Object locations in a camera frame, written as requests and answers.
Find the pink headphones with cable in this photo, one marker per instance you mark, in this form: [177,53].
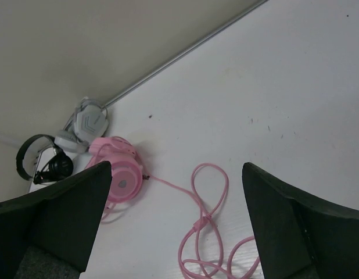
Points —
[128,173]

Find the white grey gaming headphones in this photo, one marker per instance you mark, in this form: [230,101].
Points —
[88,122]

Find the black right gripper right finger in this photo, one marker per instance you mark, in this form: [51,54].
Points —
[299,235]

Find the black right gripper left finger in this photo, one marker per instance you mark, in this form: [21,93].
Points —
[50,233]

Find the black on-ear headphones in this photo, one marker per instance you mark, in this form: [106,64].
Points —
[56,169]

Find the aluminium table edge rail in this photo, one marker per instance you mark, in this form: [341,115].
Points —
[183,53]

